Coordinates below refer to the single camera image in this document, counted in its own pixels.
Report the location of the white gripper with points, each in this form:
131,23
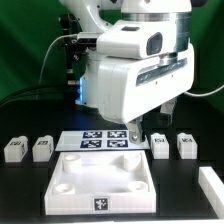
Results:
130,88

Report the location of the white square tabletop part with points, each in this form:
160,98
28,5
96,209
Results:
101,182

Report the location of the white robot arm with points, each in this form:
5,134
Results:
98,16

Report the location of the white marker sheet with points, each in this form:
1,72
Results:
97,140

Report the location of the white obstacle bar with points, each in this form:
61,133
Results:
213,189

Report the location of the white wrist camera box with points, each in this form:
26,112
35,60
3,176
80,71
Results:
138,40

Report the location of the silver external camera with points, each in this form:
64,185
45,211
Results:
87,39

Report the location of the black camera stand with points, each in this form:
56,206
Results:
75,57

